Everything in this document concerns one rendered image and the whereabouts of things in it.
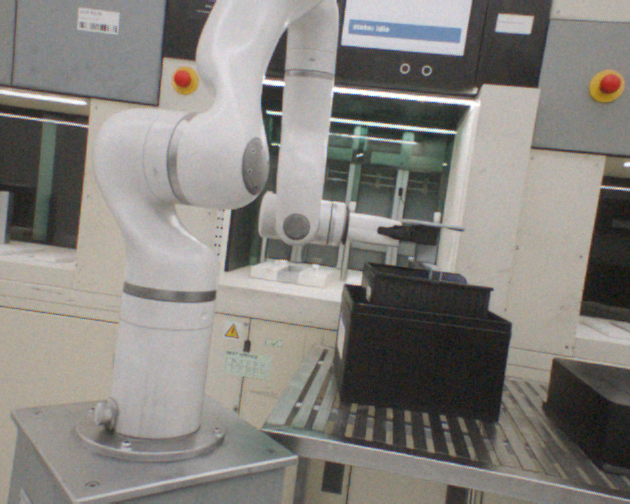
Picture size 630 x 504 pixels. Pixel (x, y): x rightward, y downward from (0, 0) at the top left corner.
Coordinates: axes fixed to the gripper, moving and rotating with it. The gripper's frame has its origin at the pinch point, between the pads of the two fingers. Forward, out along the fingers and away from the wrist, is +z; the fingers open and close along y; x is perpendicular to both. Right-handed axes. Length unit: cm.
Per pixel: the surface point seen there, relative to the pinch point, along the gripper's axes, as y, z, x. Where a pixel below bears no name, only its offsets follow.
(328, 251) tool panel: -121, -12, -13
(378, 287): 10.6, -8.9, -9.8
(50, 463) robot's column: 47, -48, -30
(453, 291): 10.5, 4.2, -8.8
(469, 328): 13.8, 6.9, -14.4
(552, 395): 4.3, 26.3, -26.2
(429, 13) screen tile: -29, -1, 50
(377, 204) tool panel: -119, 4, 7
